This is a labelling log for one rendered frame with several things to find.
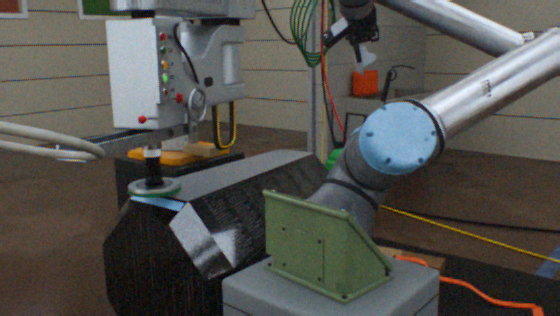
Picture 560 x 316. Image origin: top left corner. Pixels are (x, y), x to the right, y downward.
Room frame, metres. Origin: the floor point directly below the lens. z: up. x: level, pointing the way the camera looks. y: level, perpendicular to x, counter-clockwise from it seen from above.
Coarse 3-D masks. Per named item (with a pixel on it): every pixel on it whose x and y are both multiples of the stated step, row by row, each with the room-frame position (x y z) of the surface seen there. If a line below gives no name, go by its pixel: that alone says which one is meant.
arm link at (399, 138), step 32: (544, 32) 1.30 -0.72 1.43; (512, 64) 1.20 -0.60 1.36; (544, 64) 1.21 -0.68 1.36; (448, 96) 1.15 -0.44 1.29; (480, 96) 1.15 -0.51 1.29; (512, 96) 1.18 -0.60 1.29; (384, 128) 1.05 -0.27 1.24; (416, 128) 1.06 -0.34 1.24; (448, 128) 1.12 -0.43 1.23; (352, 160) 1.14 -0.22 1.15; (384, 160) 1.03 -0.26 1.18; (416, 160) 1.02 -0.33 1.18
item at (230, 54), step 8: (224, 48) 2.57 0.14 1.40; (232, 48) 2.59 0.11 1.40; (224, 56) 2.57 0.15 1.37; (232, 56) 2.59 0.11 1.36; (224, 64) 2.57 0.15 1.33; (232, 64) 2.59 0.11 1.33; (224, 72) 2.57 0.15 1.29; (232, 72) 2.59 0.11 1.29; (224, 80) 2.57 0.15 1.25; (232, 80) 2.59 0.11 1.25; (240, 80) 2.65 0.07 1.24
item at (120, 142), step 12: (120, 132) 1.96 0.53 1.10; (132, 132) 2.02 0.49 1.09; (156, 132) 1.99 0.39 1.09; (168, 132) 2.06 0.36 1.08; (180, 132) 2.15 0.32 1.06; (96, 144) 1.67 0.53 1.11; (108, 144) 1.72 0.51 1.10; (120, 144) 1.78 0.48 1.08; (132, 144) 1.84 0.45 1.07; (144, 144) 1.91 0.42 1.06; (108, 156) 1.72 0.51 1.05
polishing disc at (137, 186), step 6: (138, 180) 2.11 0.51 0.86; (144, 180) 2.11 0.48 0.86; (168, 180) 2.10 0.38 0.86; (174, 180) 2.10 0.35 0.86; (132, 186) 2.02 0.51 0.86; (138, 186) 2.02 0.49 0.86; (144, 186) 2.02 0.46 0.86; (150, 186) 2.01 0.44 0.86; (156, 186) 2.01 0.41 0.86; (162, 186) 2.01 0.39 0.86; (168, 186) 2.01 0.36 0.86; (174, 186) 2.01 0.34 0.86; (138, 192) 1.96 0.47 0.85; (144, 192) 1.95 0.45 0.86; (150, 192) 1.95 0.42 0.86; (156, 192) 1.95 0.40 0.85; (162, 192) 1.96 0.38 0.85
